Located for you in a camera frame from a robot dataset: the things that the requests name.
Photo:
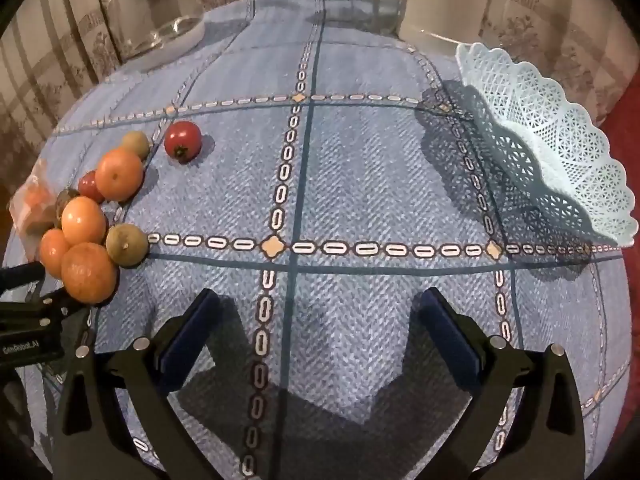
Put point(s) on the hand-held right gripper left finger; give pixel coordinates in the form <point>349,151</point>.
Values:
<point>192,332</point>

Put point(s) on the large green kiwi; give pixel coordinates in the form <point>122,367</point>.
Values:
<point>127,245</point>

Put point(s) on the large red tomato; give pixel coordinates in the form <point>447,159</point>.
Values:
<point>182,141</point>

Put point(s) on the light blue plastic lattice basket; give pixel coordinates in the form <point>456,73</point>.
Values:
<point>565,135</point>

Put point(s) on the small red tomato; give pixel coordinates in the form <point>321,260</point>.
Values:
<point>87,186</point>

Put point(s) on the blue checked tablecloth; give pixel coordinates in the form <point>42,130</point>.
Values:
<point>375,160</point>

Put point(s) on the clear bag of orange pieces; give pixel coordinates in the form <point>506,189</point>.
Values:
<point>30,200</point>

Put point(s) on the glass jar with metal lid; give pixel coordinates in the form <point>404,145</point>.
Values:
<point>125,10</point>

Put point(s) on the red blanket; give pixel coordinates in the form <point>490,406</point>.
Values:
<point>620,125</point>

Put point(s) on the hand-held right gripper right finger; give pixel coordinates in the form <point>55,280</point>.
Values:
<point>450,337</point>

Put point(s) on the white thermos jug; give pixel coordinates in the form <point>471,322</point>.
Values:
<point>450,0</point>

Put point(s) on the dark brown fuzzy kiwi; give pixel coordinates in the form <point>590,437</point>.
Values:
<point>65,201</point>

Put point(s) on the orange mandarin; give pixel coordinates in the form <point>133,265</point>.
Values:
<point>83,220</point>
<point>51,252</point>
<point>119,174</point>
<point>89,272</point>

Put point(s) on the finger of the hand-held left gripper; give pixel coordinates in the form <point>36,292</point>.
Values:
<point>20,276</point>
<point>57,307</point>

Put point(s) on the small green kiwi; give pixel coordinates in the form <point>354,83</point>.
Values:
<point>136,142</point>

